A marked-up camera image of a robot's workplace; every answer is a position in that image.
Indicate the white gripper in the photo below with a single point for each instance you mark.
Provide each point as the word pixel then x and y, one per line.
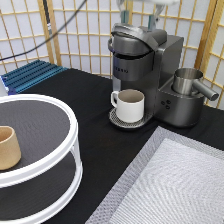
pixel 153 18

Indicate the grey pod coffee machine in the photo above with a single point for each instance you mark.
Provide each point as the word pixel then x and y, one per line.
pixel 146 60

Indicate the white ceramic coffee mug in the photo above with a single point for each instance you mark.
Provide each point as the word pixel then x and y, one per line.
pixel 128 104

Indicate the wooden shoji screen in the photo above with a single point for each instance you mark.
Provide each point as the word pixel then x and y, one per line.
pixel 74 34

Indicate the steel milk frother jug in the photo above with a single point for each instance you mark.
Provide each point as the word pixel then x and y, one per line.
pixel 188 81

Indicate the blue ribbed mat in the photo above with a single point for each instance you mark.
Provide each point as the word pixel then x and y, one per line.
pixel 29 75

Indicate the grey woven placemat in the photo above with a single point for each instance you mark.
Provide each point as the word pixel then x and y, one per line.
pixel 172 180

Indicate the white two-tier round shelf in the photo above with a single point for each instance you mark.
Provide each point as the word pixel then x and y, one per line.
pixel 50 170

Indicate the tan ceramic cup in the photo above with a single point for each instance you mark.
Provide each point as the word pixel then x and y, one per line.
pixel 10 153

